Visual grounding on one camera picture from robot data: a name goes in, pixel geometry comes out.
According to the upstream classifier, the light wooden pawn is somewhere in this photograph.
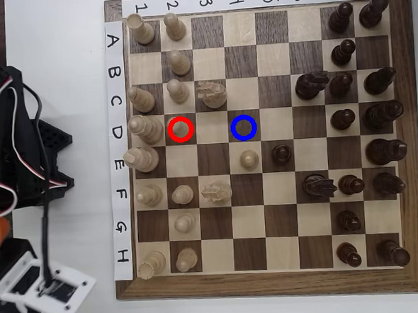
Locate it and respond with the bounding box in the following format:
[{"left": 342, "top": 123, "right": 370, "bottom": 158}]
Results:
[
  {"left": 239, "top": 149, "right": 260, "bottom": 169},
  {"left": 173, "top": 212, "right": 196, "bottom": 234},
  {"left": 174, "top": 247, "right": 199, "bottom": 273},
  {"left": 166, "top": 78, "right": 191, "bottom": 105},
  {"left": 163, "top": 11, "right": 188, "bottom": 42},
  {"left": 170, "top": 183, "right": 195, "bottom": 205},
  {"left": 171, "top": 118, "right": 193, "bottom": 142},
  {"left": 169, "top": 49, "right": 193, "bottom": 77}
]

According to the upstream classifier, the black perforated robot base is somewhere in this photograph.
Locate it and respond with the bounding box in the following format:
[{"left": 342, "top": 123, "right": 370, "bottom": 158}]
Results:
[{"left": 32, "top": 117, "right": 77, "bottom": 203}]

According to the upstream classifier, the white paper letter strip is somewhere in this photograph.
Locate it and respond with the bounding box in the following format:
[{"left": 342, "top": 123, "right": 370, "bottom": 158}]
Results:
[{"left": 98, "top": 19, "right": 138, "bottom": 282}]

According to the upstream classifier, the light wooden rook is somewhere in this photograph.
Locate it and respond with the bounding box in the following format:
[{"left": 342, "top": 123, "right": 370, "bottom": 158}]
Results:
[
  {"left": 125, "top": 12, "right": 157, "bottom": 47},
  {"left": 135, "top": 250, "right": 167, "bottom": 280}
]

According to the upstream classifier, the light wooden bishop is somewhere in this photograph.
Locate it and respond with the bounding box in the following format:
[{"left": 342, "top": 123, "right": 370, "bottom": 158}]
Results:
[
  {"left": 135, "top": 183, "right": 162, "bottom": 208},
  {"left": 126, "top": 85, "right": 157, "bottom": 113}
]

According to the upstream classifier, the light wooden king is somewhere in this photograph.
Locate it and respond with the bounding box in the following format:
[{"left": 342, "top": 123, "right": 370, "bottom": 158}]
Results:
[{"left": 122, "top": 144, "right": 160, "bottom": 174}]

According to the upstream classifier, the light wooden queen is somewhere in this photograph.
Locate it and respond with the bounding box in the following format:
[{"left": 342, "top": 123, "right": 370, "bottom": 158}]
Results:
[{"left": 126, "top": 113, "right": 166, "bottom": 147}]

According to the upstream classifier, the light wooden knight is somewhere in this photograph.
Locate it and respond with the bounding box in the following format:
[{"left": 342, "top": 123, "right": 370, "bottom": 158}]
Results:
[
  {"left": 200, "top": 178, "right": 233, "bottom": 207},
  {"left": 195, "top": 79, "right": 228, "bottom": 110}
]

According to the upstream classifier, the wooden chessboard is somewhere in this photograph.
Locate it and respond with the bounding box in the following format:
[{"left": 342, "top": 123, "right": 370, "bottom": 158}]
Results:
[{"left": 97, "top": 0, "right": 418, "bottom": 312}]

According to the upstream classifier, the dark wooden pawn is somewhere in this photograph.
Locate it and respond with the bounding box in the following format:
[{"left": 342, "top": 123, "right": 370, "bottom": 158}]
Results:
[
  {"left": 327, "top": 1, "right": 356, "bottom": 35},
  {"left": 329, "top": 108, "right": 357, "bottom": 132},
  {"left": 336, "top": 209, "right": 363, "bottom": 233},
  {"left": 270, "top": 144, "right": 293, "bottom": 167},
  {"left": 327, "top": 71, "right": 354, "bottom": 98},
  {"left": 337, "top": 173, "right": 366, "bottom": 196},
  {"left": 330, "top": 38, "right": 358, "bottom": 67},
  {"left": 335, "top": 241, "right": 363, "bottom": 269}
]

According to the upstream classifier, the dark wooden knight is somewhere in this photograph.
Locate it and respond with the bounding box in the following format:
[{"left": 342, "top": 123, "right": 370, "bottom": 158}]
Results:
[
  {"left": 301, "top": 171, "right": 339, "bottom": 200},
  {"left": 293, "top": 69, "right": 332, "bottom": 101}
]

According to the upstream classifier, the dark wooden rook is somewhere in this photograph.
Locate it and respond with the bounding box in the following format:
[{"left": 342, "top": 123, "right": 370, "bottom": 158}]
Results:
[
  {"left": 375, "top": 238, "right": 412, "bottom": 269},
  {"left": 358, "top": 0, "right": 390, "bottom": 30}
]

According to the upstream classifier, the dark wooden bishop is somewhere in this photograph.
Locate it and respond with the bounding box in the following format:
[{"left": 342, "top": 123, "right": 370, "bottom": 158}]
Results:
[
  {"left": 362, "top": 66, "right": 398, "bottom": 96},
  {"left": 371, "top": 171, "right": 407, "bottom": 199}
]

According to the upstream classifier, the dark wooden king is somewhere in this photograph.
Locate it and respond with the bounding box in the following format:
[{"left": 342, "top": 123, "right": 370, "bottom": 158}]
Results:
[{"left": 365, "top": 136, "right": 409, "bottom": 166}]

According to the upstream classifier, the dark wooden queen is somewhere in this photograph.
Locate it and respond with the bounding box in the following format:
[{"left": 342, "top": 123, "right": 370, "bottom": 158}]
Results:
[{"left": 363, "top": 98, "right": 405, "bottom": 132}]

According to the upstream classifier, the black camera cable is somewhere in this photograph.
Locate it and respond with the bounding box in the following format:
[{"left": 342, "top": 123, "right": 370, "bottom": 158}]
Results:
[{"left": 21, "top": 79, "right": 58, "bottom": 294}]

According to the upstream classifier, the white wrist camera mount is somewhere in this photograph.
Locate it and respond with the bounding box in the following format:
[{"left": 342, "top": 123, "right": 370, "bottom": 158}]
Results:
[{"left": 0, "top": 254, "right": 98, "bottom": 313}]

